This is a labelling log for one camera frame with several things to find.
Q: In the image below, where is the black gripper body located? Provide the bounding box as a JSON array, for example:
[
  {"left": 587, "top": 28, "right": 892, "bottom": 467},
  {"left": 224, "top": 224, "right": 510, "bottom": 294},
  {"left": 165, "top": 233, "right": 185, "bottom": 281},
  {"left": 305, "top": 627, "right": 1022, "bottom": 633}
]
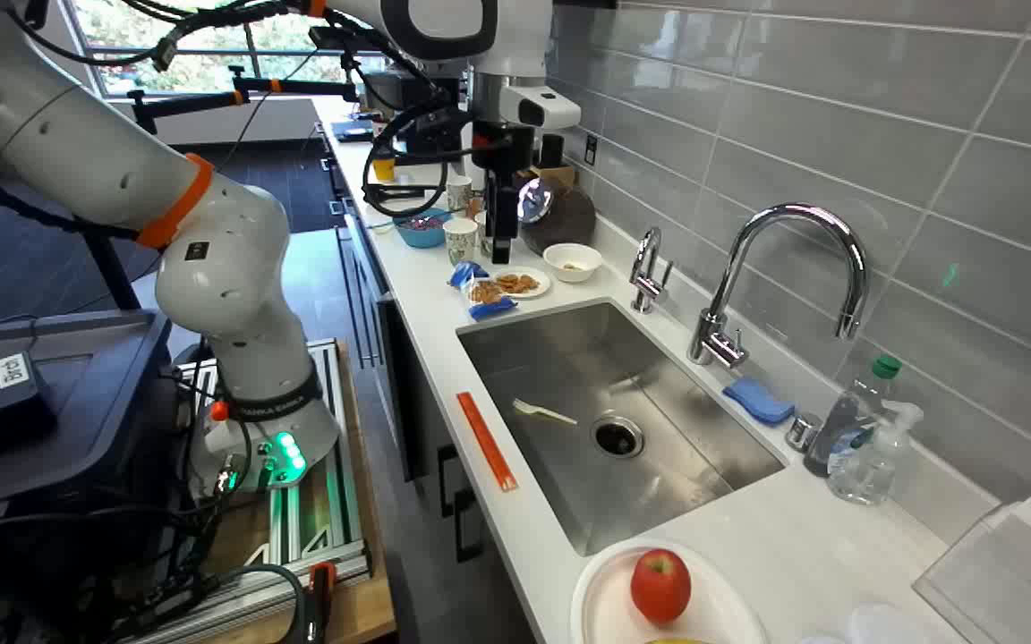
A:
[{"left": 469, "top": 115, "right": 540, "bottom": 186}]

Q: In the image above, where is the chrome gooseneck faucet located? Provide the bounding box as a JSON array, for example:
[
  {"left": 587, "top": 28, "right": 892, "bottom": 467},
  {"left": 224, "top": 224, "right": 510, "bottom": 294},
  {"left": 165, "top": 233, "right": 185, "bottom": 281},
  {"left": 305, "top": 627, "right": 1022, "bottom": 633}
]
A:
[{"left": 687, "top": 200, "right": 874, "bottom": 372}]

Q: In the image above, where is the stainless steel sink basin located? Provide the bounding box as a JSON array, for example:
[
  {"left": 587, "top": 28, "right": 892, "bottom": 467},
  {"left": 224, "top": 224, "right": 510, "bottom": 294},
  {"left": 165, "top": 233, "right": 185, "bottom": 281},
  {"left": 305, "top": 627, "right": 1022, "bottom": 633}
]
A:
[{"left": 455, "top": 298, "right": 787, "bottom": 559}]

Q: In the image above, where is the white scrap in sink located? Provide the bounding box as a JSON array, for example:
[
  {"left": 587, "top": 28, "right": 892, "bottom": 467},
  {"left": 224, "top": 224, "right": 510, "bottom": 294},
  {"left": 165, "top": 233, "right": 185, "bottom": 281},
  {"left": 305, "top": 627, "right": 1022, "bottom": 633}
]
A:
[{"left": 510, "top": 397, "right": 580, "bottom": 434}]

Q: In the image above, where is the white paper cup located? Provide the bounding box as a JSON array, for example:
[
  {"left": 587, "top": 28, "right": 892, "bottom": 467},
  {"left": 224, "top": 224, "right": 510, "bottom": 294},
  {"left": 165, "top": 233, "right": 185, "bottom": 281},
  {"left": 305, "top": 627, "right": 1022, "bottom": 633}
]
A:
[{"left": 441, "top": 213, "right": 484, "bottom": 267}]

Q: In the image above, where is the blue white wrapper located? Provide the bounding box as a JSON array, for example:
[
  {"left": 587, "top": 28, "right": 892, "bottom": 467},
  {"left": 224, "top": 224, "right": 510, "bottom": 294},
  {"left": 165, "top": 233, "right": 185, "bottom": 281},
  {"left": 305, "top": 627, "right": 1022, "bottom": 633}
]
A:
[{"left": 446, "top": 257, "right": 489, "bottom": 294}]

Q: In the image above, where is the white plate with food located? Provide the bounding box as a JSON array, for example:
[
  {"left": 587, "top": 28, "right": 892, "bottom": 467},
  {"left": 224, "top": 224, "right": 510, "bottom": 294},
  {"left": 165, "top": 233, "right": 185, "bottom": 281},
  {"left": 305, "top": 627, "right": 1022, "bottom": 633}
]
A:
[{"left": 461, "top": 267, "right": 554, "bottom": 304}]

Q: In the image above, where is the blue bowl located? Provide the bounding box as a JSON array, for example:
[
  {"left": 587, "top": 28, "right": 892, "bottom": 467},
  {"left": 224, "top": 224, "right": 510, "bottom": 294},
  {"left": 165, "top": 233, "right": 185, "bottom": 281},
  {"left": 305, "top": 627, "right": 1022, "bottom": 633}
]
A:
[{"left": 393, "top": 204, "right": 455, "bottom": 254}]

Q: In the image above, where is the small white bowl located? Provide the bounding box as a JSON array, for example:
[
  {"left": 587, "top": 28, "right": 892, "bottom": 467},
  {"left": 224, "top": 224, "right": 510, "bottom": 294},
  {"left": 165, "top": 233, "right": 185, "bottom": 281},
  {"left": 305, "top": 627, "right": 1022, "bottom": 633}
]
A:
[{"left": 540, "top": 241, "right": 606, "bottom": 291}]

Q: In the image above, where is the blue rectangular sponge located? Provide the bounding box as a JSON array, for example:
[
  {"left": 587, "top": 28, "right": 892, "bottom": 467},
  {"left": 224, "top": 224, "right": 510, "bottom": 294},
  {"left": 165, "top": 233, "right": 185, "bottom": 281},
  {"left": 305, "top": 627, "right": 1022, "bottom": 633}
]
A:
[{"left": 464, "top": 298, "right": 520, "bottom": 327}]

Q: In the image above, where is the small chrome side tap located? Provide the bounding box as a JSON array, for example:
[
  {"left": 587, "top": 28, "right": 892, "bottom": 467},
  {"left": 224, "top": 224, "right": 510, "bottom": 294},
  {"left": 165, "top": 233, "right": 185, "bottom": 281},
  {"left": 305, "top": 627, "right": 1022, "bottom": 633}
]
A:
[{"left": 626, "top": 224, "right": 677, "bottom": 316}]

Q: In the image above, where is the dark base cabinet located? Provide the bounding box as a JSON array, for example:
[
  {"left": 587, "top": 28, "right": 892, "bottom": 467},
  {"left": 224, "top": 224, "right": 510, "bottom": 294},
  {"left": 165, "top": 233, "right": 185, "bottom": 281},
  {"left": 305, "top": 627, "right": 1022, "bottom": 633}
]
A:
[{"left": 325, "top": 138, "right": 545, "bottom": 644}]

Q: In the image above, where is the orange strip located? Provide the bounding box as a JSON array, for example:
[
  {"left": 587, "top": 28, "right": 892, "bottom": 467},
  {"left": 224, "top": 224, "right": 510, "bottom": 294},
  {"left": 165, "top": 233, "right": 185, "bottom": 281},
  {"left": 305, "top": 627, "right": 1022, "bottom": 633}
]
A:
[{"left": 455, "top": 390, "right": 520, "bottom": 498}]

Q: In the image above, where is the blue wavy sponge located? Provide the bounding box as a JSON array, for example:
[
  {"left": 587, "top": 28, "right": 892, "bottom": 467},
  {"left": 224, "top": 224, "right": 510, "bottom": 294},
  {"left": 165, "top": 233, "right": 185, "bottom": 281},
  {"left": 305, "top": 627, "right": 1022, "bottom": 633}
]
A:
[{"left": 724, "top": 377, "right": 798, "bottom": 428}]

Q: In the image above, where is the window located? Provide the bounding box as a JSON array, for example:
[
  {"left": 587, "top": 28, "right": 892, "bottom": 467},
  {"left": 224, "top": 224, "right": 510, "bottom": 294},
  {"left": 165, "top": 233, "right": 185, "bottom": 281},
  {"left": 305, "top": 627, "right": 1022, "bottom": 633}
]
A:
[{"left": 63, "top": 0, "right": 356, "bottom": 101}]

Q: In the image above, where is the red apple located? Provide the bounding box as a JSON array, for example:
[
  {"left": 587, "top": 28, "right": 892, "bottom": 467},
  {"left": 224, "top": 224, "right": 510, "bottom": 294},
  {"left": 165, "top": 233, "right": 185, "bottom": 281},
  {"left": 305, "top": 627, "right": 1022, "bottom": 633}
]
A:
[{"left": 626, "top": 548, "right": 693, "bottom": 629}]

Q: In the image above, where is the white plate with apple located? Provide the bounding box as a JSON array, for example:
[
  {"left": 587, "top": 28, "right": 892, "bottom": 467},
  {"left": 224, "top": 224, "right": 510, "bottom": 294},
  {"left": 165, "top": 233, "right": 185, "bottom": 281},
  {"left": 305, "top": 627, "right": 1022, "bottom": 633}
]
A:
[{"left": 568, "top": 536, "right": 768, "bottom": 644}]

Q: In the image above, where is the clear bottle green cap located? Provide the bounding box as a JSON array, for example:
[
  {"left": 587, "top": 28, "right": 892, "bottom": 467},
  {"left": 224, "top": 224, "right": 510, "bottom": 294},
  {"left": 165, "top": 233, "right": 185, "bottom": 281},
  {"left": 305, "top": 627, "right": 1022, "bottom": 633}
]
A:
[{"left": 827, "top": 352, "right": 909, "bottom": 510}]

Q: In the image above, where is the small clear bottle white top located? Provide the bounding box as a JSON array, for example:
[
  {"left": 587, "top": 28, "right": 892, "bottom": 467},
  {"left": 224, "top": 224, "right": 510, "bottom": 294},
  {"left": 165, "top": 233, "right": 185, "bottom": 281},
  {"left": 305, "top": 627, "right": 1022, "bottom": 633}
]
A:
[{"left": 874, "top": 397, "right": 928, "bottom": 474}]

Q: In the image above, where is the black equipment cart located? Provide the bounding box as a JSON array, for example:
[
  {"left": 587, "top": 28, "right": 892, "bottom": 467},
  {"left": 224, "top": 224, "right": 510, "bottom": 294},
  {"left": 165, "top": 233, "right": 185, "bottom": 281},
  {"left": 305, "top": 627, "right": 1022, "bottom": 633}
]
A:
[{"left": 0, "top": 306, "right": 177, "bottom": 644}]

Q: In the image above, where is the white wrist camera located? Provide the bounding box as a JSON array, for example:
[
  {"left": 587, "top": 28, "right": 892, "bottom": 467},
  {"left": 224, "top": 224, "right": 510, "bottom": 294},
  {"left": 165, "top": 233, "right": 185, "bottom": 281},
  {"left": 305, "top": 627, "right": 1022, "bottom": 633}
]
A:
[{"left": 502, "top": 77, "right": 582, "bottom": 135}]

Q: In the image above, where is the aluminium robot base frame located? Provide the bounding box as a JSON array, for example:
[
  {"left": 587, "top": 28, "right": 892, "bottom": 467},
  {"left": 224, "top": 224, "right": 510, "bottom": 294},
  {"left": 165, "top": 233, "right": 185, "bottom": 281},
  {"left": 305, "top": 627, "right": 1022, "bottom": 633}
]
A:
[{"left": 177, "top": 335, "right": 372, "bottom": 595}]

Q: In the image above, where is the black floor cable bundle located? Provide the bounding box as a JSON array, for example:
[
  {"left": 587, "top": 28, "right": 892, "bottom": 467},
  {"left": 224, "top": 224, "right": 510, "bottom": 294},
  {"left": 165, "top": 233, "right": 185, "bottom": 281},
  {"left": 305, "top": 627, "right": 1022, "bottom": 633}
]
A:
[{"left": 117, "top": 355, "right": 313, "bottom": 644}]

